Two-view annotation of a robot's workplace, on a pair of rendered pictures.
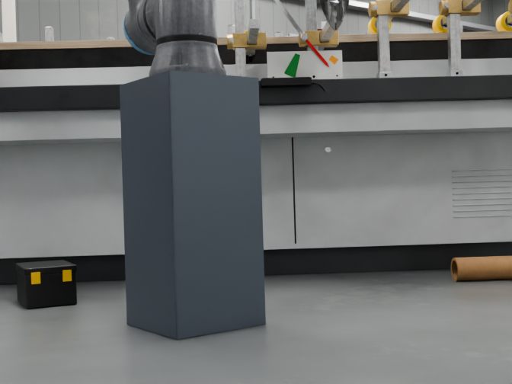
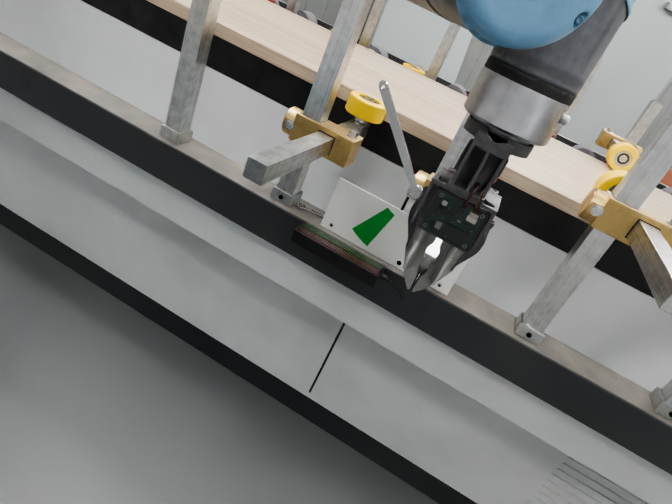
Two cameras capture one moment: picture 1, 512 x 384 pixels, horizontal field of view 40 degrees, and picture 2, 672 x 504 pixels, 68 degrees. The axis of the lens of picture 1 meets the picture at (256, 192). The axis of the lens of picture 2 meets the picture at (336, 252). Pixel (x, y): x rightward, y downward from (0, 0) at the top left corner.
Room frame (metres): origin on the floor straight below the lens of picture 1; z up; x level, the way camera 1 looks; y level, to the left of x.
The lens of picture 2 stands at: (1.65, -0.28, 1.10)
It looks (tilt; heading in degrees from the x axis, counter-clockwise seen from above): 28 degrees down; 13
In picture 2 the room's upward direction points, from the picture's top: 24 degrees clockwise
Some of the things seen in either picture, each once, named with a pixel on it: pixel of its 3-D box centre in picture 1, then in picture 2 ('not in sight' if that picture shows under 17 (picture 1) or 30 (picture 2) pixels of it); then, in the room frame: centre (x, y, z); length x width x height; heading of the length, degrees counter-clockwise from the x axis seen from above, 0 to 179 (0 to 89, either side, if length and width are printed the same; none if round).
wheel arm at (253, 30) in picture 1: (251, 39); (319, 145); (2.41, 0.00, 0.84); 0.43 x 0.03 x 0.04; 2
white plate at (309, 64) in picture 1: (305, 65); (393, 236); (2.44, -0.18, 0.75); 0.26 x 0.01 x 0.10; 92
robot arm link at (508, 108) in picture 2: not in sight; (516, 110); (2.18, -0.26, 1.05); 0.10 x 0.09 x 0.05; 92
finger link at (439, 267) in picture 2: (340, 13); (437, 270); (2.17, -0.28, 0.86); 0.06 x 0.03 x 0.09; 2
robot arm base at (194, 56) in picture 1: (187, 61); not in sight; (1.74, 0.16, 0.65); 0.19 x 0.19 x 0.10
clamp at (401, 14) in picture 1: (388, 8); (628, 222); (2.47, -0.48, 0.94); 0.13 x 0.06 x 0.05; 92
